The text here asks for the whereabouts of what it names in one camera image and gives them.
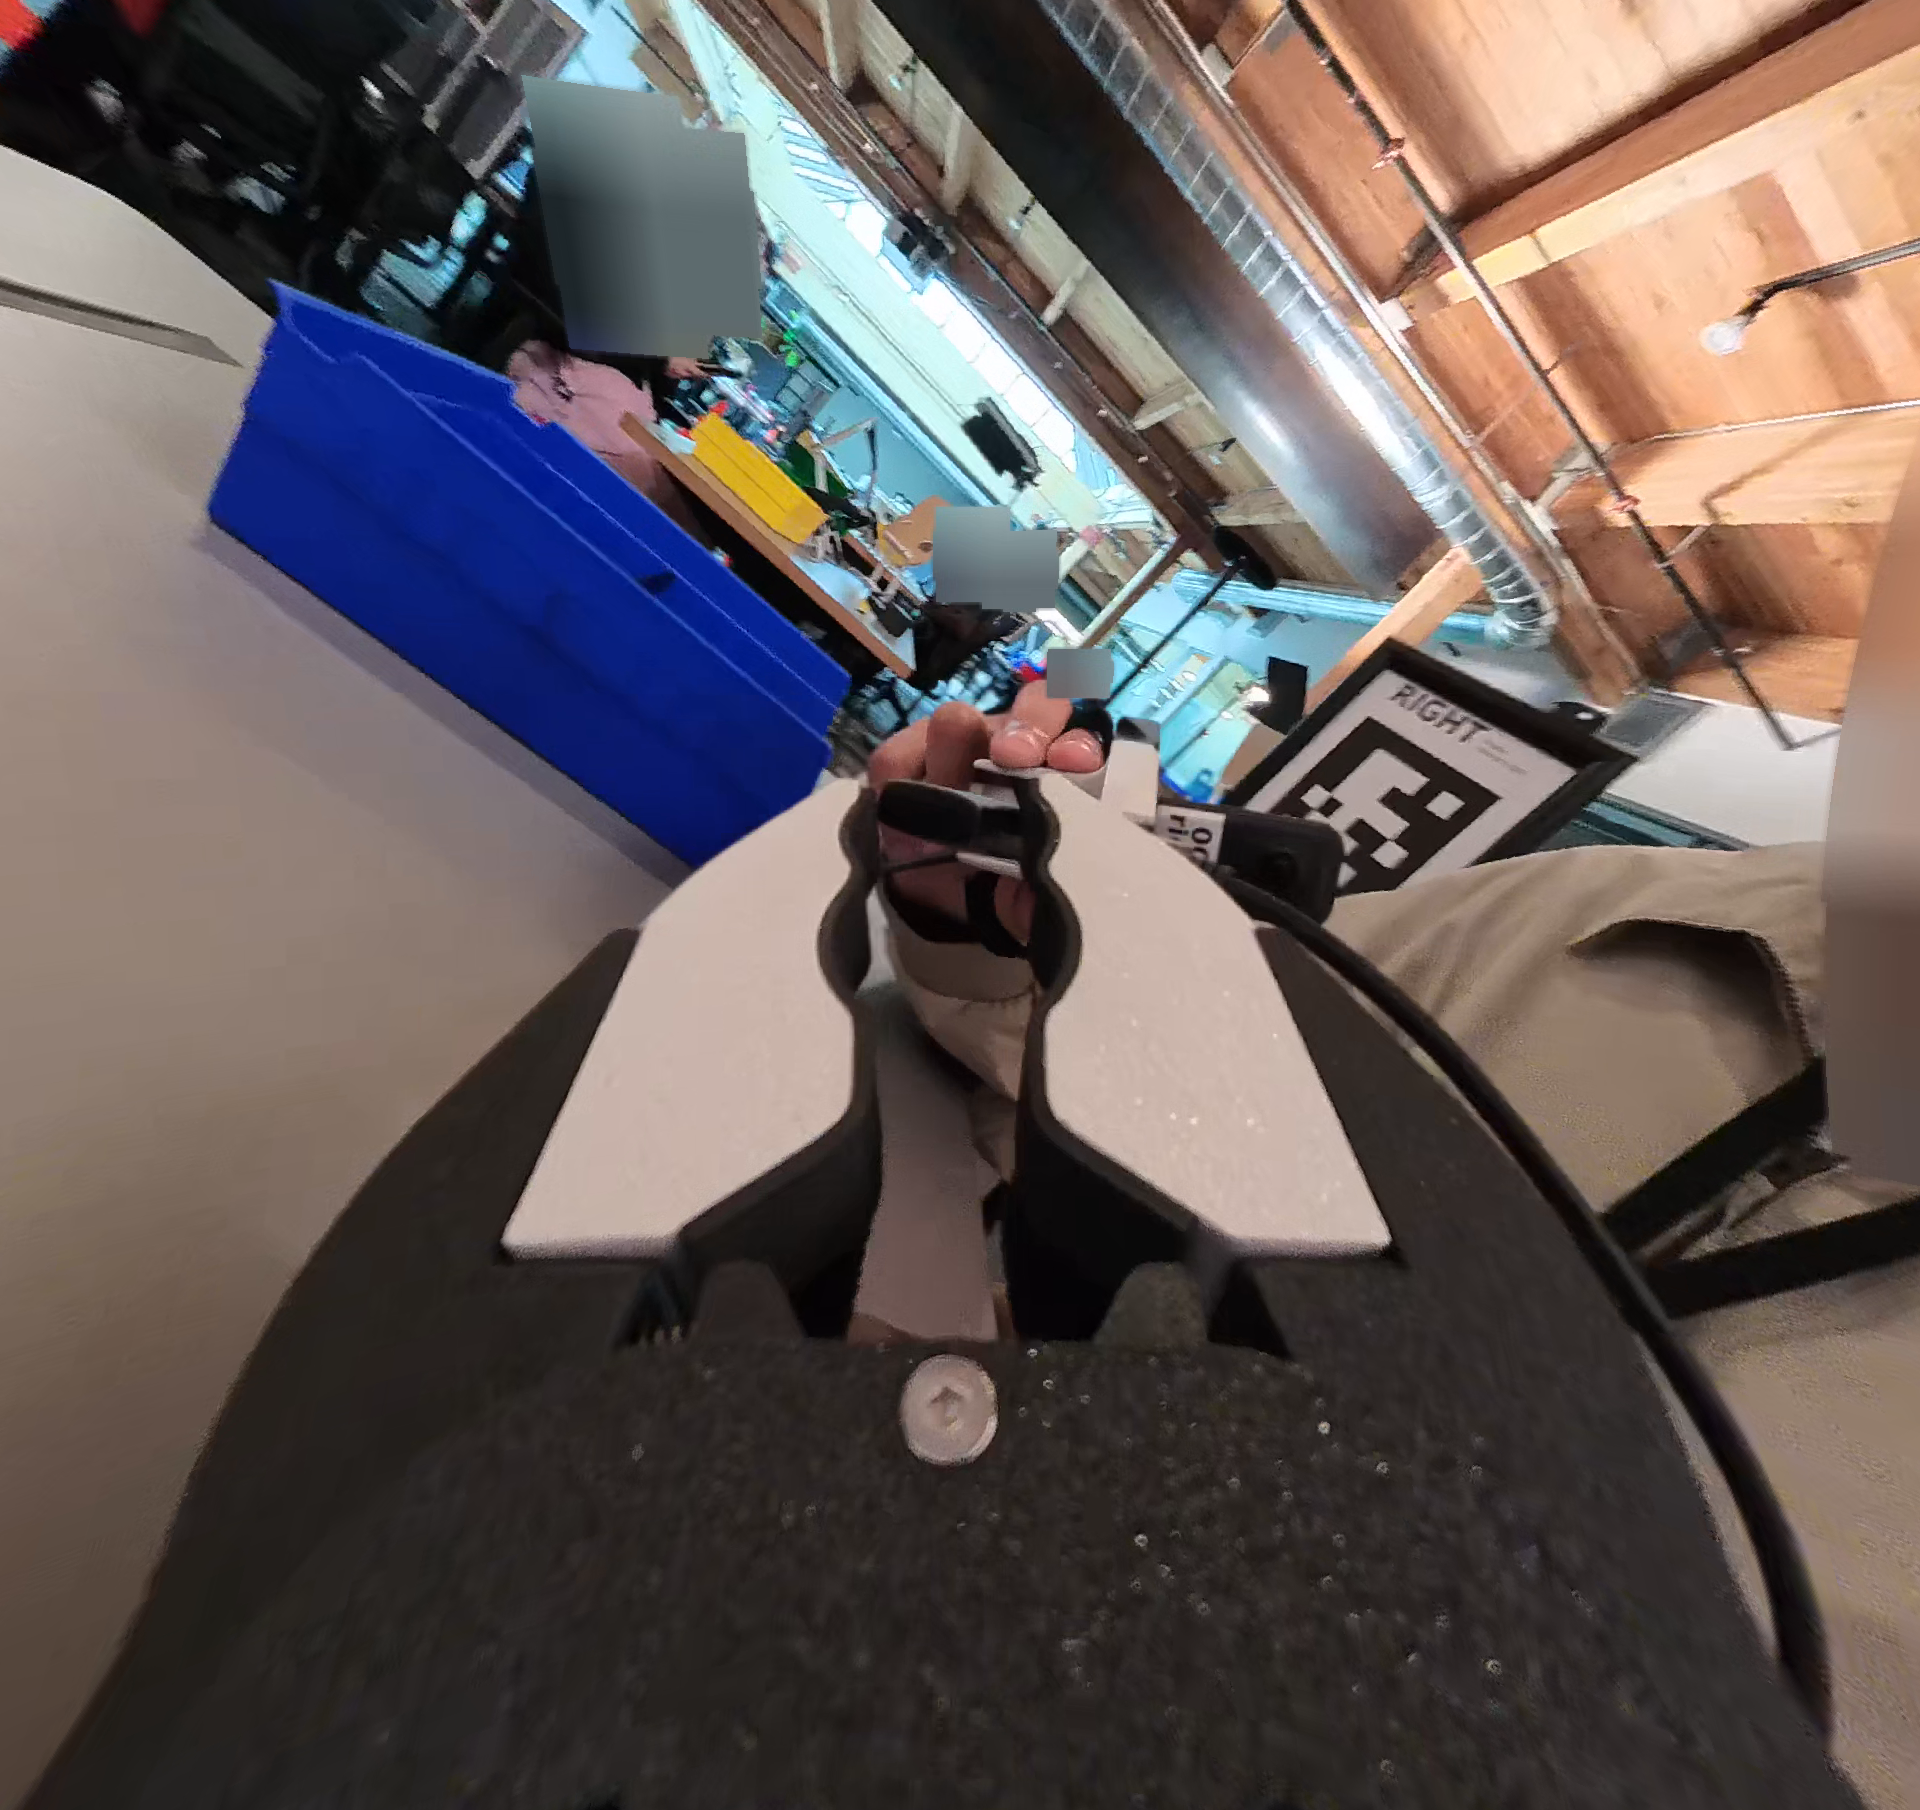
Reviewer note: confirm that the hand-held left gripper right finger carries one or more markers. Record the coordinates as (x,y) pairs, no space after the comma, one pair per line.
(1185,1045)

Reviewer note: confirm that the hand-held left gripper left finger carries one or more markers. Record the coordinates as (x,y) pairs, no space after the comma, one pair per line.
(720,1031)

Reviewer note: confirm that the person's right forearm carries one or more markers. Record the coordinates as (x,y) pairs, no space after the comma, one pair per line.
(968,1023)

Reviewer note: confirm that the white desk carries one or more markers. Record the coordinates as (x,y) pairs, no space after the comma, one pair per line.
(227,942)

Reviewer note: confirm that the person's right hand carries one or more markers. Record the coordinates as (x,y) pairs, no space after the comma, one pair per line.
(939,746)

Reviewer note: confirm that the person's beige clothing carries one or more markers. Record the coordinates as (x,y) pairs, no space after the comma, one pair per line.
(1575,1000)

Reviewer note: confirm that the wooden background table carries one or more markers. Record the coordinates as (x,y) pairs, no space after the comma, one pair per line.
(781,565)

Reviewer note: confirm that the blue plastic bin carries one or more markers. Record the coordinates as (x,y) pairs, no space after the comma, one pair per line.
(495,565)

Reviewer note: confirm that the yellow plastic bin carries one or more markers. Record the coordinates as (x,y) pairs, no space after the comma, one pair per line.
(751,476)

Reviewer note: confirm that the black ceiling beam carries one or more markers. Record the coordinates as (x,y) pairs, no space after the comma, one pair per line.
(1141,237)

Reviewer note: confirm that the ceiling lamp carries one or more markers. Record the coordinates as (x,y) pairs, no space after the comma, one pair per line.
(1725,334)

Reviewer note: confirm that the silver ventilation duct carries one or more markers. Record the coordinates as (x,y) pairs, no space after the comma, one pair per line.
(1350,341)

